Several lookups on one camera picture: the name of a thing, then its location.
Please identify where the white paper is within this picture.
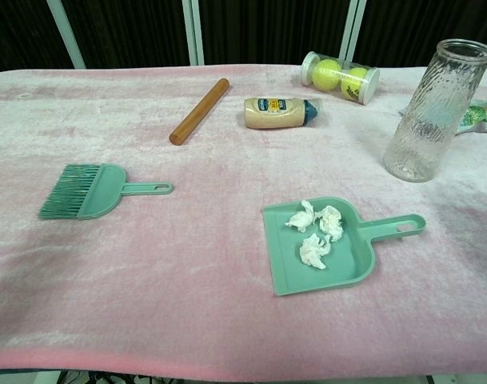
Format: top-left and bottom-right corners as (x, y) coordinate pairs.
(285, 199), (317, 234)
(314, 205), (345, 242)
(298, 234), (332, 270)

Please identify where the green plastic dustpan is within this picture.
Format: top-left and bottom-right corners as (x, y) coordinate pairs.
(261, 196), (427, 298)

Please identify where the green hand brush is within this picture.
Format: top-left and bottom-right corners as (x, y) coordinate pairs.
(38, 162), (175, 221)

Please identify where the mayonnaise squeeze bottle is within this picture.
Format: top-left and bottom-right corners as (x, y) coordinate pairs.
(244, 97), (320, 130)

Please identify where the wooden rolling pin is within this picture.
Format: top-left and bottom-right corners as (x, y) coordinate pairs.
(169, 78), (231, 146)

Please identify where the pink fleece table cloth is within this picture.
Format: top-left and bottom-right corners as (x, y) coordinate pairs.
(0, 63), (487, 375)

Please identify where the yellow tennis ball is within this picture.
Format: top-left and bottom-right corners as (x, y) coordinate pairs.
(340, 67), (369, 100)
(311, 58), (342, 90)

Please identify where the black curtain panel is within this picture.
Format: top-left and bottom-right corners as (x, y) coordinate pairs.
(0, 0), (75, 74)
(198, 0), (351, 66)
(357, 0), (487, 70)
(62, 0), (197, 70)

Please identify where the clear tennis ball tube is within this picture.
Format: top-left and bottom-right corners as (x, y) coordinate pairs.
(300, 50), (381, 106)

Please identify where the textured clear glass vase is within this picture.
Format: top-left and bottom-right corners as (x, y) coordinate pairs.
(382, 38), (487, 184)

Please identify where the green white snack packet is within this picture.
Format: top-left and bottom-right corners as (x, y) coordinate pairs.
(398, 99), (487, 134)

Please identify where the white partition post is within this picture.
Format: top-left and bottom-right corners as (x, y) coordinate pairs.
(337, 0), (368, 62)
(46, 0), (87, 70)
(181, 0), (206, 66)

